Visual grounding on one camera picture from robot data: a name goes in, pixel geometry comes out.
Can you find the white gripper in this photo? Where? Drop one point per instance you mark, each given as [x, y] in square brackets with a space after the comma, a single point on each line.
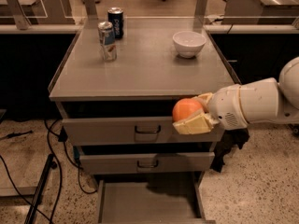
[224, 105]

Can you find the orange fruit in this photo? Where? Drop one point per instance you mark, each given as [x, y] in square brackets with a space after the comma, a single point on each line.
[184, 108]

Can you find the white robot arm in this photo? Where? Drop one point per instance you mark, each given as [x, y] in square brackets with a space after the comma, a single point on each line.
[271, 100]

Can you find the middle grey drawer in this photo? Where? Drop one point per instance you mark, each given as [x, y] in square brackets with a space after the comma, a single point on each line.
[146, 163]

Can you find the grey drawer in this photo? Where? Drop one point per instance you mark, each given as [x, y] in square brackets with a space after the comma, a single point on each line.
[146, 163]
[151, 202]
[127, 131]

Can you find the grey drawer cabinet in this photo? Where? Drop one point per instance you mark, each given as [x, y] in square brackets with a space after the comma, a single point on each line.
[145, 80]

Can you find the top grey drawer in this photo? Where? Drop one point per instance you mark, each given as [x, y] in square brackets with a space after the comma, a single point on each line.
[127, 131]

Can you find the bottom grey drawer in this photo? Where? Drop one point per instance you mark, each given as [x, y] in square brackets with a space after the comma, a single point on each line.
[151, 202]

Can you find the dark cloth on floor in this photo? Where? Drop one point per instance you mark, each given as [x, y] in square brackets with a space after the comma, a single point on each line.
[230, 139]

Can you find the white ceramic bowl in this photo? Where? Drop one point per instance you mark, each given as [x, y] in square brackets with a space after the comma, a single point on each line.
[188, 43]

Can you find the grey back workbench right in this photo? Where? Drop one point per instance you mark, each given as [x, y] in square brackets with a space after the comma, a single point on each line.
[260, 11]

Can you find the grey workbench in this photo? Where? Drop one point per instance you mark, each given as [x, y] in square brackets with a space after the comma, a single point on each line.
[260, 11]
[40, 12]

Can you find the silver soda can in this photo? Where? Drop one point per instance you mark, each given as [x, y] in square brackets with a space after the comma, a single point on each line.
[107, 40]

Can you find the blue pepsi can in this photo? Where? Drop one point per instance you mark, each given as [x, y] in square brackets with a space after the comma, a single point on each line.
[115, 16]

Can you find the black bar on floor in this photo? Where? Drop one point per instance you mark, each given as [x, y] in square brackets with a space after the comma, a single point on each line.
[39, 190]

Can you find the grey back workbench left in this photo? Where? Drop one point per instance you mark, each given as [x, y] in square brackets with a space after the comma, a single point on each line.
[40, 12]

